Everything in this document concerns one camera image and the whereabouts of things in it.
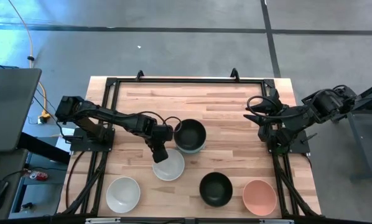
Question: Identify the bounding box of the grey metal cart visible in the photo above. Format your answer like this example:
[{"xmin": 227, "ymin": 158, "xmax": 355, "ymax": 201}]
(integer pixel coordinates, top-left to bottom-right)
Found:
[{"xmin": 347, "ymin": 79, "xmax": 372, "ymax": 181}]

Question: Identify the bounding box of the black bowl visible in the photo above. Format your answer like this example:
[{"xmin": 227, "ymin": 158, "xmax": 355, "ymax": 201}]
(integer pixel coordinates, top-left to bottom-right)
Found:
[
  {"xmin": 198, "ymin": 172, "xmax": 234, "ymax": 208},
  {"xmin": 173, "ymin": 118, "xmax": 207, "ymax": 150}
]

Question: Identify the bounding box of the pink bowl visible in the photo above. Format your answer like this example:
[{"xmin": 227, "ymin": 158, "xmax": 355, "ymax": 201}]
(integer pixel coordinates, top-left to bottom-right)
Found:
[{"xmin": 242, "ymin": 179, "xmax": 277, "ymax": 217}]

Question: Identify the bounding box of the black aluminium table frame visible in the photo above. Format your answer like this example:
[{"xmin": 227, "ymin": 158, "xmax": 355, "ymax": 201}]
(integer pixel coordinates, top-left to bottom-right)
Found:
[{"xmin": 57, "ymin": 77, "xmax": 322, "ymax": 218}]

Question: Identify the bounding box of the yellow power cable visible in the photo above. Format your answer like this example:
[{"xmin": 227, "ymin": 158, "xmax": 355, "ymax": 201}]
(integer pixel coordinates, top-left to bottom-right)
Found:
[{"xmin": 7, "ymin": 0, "xmax": 52, "ymax": 124}]

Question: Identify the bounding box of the grey desk top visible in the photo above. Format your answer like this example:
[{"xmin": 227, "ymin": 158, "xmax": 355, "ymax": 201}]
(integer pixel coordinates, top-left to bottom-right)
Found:
[{"xmin": 0, "ymin": 68, "xmax": 43, "ymax": 153}]

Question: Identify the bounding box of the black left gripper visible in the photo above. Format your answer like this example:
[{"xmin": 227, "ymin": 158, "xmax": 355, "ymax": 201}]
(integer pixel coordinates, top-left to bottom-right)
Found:
[{"xmin": 145, "ymin": 123, "xmax": 174, "ymax": 164}]

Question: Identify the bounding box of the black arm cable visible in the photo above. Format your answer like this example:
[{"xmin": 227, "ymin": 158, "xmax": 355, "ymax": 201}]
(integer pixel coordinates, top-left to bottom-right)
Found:
[
  {"xmin": 136, "ymin": 111, "xmax": 183, "ymax": 134},
  {"xmin": 246, "ymin": 95, "xmax": 299, "ymax": 121}
]

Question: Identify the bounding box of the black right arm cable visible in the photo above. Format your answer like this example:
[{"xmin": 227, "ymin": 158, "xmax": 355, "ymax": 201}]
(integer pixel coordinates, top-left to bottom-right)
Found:
[{"xmin": 246, "ymin": 95, "xmax": 299, "ymax": 121}]

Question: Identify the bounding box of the dark desk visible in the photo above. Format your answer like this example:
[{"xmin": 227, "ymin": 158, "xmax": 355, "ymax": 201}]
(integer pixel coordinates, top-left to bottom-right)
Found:
[{"xmin": 0, "ymin": 132, "xmax": 71, "ymax": 220}]

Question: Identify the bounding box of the red and white small device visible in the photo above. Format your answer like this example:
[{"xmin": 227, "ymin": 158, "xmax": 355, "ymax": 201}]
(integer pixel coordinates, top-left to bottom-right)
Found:
[{"xmin": 29, "ymin": 170, "xmax": 49, "ymax": 182}]

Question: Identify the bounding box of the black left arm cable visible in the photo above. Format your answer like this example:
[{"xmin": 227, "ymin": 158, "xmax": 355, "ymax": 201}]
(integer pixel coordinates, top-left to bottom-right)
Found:
[{"xmin": 136, "ymin": 111, "xmax": 183, "ymax": 134}]

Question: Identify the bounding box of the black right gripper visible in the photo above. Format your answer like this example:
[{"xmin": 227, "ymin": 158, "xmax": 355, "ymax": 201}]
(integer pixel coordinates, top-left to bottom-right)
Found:
[{"xmin": 243, "ymin": 88, "xmax": 289, "ymax": 126}]

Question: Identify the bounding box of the silver metal bracket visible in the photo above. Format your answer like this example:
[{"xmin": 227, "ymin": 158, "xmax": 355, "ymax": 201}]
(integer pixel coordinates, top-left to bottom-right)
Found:
[
  {"xmin": 259, "ymin": 219, "xmax": 294, "ymax": 224},
  {"xmin": 85, "ymin": 217, "xmax": 121, "ymax": 224}
]

